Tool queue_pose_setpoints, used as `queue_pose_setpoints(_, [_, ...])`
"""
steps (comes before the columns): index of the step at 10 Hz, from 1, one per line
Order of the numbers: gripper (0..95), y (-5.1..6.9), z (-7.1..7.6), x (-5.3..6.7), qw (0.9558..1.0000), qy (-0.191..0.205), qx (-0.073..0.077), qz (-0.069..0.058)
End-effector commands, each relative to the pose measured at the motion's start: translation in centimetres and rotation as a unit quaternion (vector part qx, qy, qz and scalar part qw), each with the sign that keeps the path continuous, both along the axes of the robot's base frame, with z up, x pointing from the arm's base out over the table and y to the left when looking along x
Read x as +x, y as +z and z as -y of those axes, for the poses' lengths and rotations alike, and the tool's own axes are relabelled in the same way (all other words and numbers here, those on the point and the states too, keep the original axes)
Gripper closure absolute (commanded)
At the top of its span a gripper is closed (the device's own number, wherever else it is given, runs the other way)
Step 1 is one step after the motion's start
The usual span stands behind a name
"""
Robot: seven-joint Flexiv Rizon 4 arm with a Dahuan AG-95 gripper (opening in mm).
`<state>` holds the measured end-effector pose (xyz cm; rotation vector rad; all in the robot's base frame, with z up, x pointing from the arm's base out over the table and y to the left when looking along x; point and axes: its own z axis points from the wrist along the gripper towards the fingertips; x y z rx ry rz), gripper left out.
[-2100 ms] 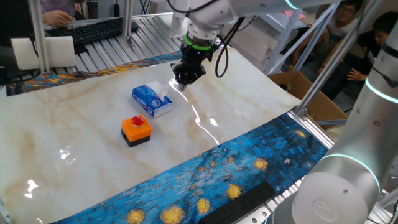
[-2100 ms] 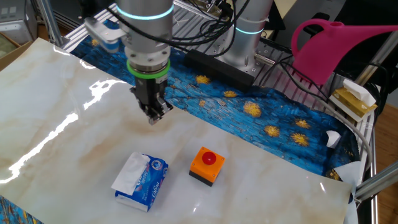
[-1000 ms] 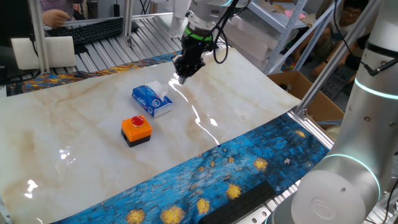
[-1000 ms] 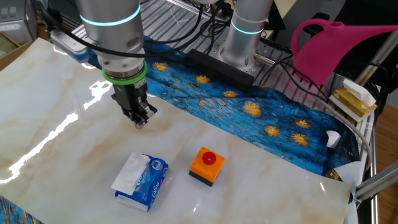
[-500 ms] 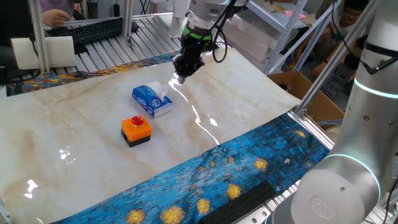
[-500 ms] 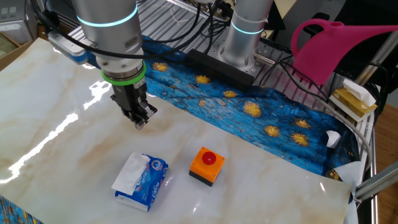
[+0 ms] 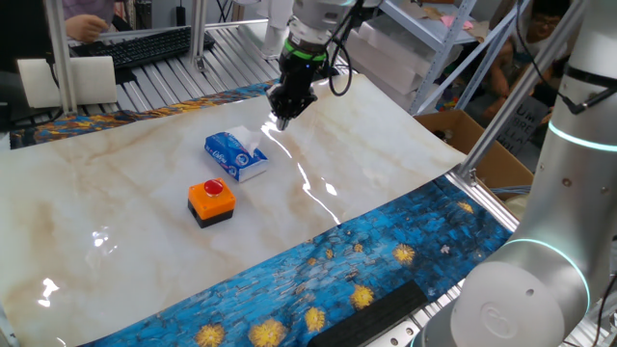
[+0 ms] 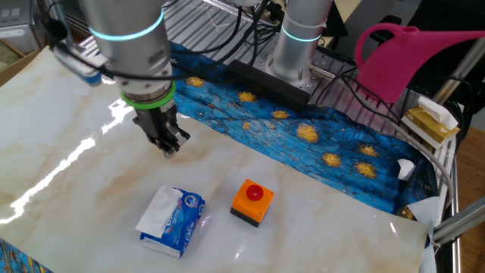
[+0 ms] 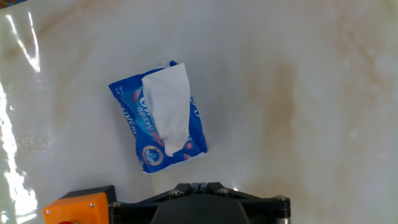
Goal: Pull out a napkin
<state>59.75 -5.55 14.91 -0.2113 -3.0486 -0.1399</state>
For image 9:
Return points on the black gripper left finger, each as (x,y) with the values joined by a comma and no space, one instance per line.
(185,189)

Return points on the marble pattern mat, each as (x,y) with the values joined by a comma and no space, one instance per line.
(295,93)

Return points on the blue tissue pack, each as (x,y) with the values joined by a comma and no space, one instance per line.
(140,130)

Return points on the orange emergency button box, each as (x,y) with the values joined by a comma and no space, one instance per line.
(77,208)

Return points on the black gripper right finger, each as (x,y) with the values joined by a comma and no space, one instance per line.
(214,189)

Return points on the blue starry painting cloth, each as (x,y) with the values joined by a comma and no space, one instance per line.
(9,2)

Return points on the white napkin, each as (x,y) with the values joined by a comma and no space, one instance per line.
(169,105)

